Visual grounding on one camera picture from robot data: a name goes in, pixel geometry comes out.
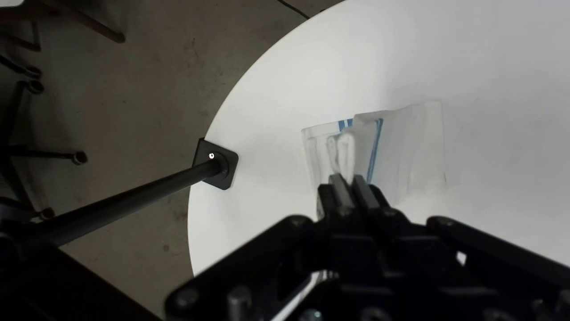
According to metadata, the black vertical pole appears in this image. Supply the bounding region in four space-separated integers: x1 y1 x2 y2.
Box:
13 166 207 251

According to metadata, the black pole clamp base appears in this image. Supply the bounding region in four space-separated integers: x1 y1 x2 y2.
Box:
193 137 239 189

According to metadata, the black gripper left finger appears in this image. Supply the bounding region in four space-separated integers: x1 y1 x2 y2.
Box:
318 175 355 221

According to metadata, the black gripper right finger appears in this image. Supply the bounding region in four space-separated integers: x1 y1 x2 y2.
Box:
353 175 398 219

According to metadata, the white cloth with blue stripe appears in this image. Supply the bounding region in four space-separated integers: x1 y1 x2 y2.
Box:
302 100 448 200

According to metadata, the round white table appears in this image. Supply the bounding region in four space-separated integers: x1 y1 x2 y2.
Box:
190 0 570 271

